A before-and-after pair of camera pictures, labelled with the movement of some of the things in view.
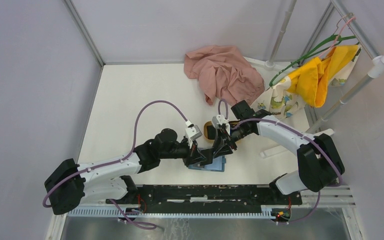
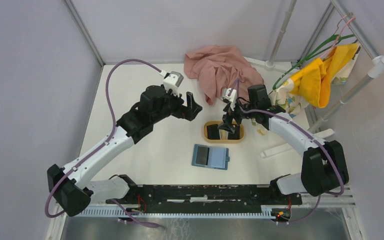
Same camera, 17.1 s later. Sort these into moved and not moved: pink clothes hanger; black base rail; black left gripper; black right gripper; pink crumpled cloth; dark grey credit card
Moved: black right gripper; black left gripper
Not moved: pink crumpled cloth; pink clothes hanger; dark grey credit card; black base rail
